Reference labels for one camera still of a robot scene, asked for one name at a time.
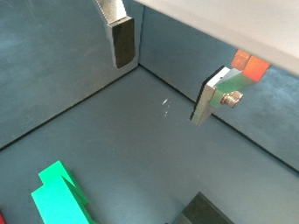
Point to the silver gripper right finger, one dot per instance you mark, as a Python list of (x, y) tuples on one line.
[(220, 88)]

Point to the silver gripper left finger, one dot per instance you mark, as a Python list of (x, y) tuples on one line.
[(120, 30)]

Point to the green arch block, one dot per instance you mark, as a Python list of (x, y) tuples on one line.
[(58, 198)]

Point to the red base board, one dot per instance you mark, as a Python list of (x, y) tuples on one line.
[(1, 219)]

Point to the black holder block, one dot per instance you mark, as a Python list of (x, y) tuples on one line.
[(201, 212)]

